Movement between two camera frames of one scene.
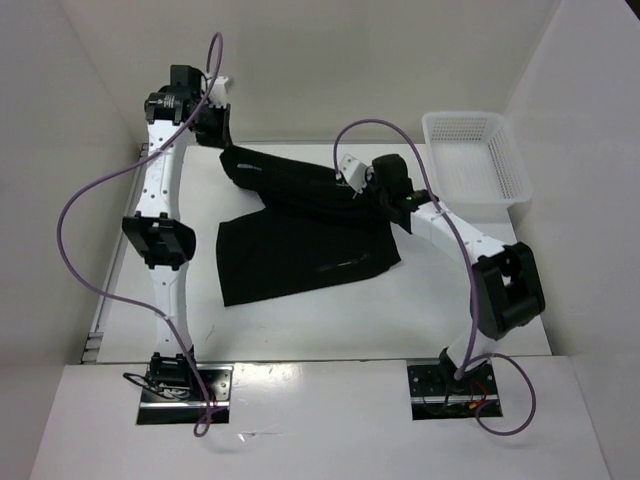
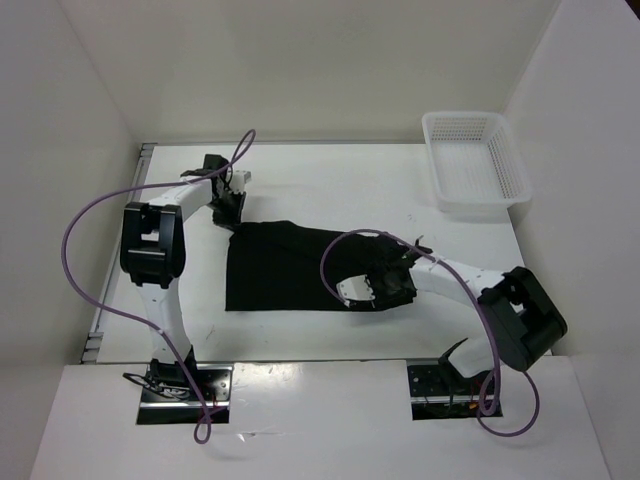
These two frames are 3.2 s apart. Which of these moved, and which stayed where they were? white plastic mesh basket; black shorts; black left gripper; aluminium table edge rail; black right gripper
Moved: black shorts; black right gripper; black left gripper
Stayed: white plastic mesh basket; aluminium table edge rail
